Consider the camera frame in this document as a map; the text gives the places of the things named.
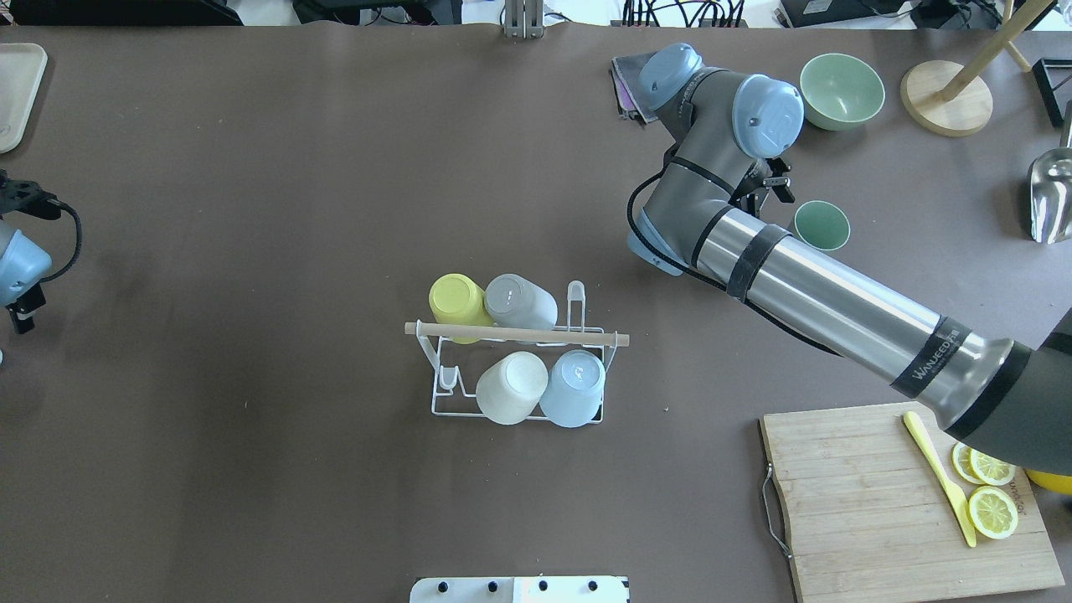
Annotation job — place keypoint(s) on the green ceramic bowl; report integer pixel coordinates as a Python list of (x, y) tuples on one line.
[(840, 92)]

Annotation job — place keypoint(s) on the yellow plastic knife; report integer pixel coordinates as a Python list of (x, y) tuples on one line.
[(953, 492)]

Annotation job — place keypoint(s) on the aluminium frame post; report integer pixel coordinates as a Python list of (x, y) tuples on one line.
[(523, 19)]

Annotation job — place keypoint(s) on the yellow lemon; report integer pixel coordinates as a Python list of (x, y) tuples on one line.
[(1050, 481)]

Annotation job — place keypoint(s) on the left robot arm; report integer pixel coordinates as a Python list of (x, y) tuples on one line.
[(24, 263)]

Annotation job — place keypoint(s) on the grey plastic cup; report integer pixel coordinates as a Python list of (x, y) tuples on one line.
[(513, 301)]

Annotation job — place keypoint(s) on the lemon slice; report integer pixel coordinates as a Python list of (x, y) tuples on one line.
[(993, 512), (979, 468)]

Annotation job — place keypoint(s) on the grey folded cloth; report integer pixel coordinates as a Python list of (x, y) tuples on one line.
[(625, 72)]

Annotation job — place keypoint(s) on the yellow plastic cup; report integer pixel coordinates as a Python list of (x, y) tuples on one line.
[(456, 299)]

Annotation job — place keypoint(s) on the metal scoop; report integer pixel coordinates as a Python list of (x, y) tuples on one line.
[(1050, 190)]

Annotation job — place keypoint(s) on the green plastic cup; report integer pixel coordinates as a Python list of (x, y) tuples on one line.
[(822, 225)]

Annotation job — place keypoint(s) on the wooden cutting board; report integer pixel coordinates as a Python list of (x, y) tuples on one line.
[(865, 519)]

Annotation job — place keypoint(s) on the wooden mug tree stand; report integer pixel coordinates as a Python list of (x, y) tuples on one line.
[(952, 99)]

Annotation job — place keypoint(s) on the white plastic cup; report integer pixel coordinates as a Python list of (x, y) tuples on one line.
[(508, 392)]

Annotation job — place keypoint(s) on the white wire cup holder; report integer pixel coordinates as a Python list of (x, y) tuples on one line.
[(511, 353)]

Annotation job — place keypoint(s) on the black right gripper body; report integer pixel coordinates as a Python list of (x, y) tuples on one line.
[(771, 183)]

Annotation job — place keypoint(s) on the cream plastic tray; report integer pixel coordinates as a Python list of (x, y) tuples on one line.
[(22, 70)]

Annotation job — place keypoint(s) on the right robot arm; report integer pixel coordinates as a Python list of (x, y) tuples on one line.
[(729, 130)]

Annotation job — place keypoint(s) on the light blue plastic cup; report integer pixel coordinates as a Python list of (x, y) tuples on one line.
[(575, 389)]

